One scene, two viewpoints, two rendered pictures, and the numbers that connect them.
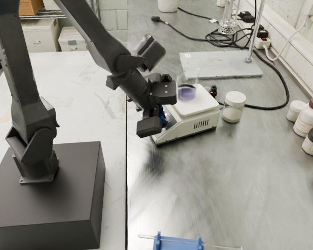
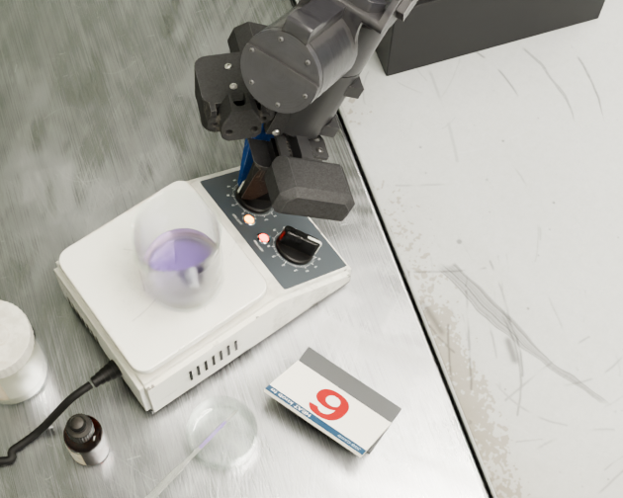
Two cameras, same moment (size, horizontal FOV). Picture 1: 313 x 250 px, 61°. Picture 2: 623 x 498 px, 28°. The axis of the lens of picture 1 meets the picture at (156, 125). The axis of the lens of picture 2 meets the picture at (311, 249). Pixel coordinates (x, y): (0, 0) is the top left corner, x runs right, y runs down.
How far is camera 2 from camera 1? 1.09 m
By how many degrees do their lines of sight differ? 72
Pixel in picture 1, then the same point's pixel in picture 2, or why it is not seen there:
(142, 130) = not seen: hidden behind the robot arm
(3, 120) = not seen: outside the picture
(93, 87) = not seen: outside the picture
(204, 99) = (111, 274)
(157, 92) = not seen: hidden behind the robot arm
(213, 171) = (79, 124)
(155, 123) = (245, 31)
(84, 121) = (547, 231)
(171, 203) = (182, 18)
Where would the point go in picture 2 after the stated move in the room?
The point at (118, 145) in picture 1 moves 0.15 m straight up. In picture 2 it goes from (381, 156) to (395, 59)
